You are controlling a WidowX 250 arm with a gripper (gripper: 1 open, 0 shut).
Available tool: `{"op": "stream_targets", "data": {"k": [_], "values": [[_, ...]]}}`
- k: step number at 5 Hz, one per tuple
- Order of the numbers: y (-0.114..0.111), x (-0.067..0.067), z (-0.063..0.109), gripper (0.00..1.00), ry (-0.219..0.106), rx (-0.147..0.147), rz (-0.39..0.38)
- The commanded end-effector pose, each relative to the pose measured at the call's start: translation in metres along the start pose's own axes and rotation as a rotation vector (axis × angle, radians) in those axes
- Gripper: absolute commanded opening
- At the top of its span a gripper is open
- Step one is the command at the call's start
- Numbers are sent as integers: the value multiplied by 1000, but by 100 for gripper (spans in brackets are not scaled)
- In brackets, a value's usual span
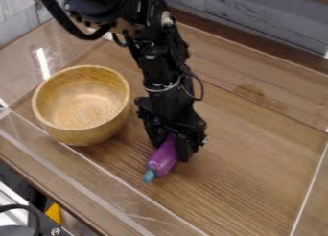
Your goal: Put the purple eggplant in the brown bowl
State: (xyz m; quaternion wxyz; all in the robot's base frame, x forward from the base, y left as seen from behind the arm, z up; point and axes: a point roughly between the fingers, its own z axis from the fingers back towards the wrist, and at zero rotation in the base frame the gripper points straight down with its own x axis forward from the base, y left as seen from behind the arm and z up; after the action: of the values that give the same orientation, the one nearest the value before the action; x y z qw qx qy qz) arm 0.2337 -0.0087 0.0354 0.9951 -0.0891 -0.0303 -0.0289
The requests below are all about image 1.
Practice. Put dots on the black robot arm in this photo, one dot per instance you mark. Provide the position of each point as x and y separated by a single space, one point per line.
144 27

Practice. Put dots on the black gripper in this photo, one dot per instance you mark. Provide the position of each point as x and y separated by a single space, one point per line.
168 114

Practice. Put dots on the purple toy eggplant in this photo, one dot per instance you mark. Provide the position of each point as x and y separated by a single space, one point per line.
163 160

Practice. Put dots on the brown wooden bowl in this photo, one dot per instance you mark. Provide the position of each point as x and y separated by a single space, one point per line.
82 104

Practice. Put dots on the yellow black machine base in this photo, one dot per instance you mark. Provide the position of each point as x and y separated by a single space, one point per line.
28 213

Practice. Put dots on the clear acrylic front wall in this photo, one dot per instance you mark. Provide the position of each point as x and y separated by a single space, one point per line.
108 205

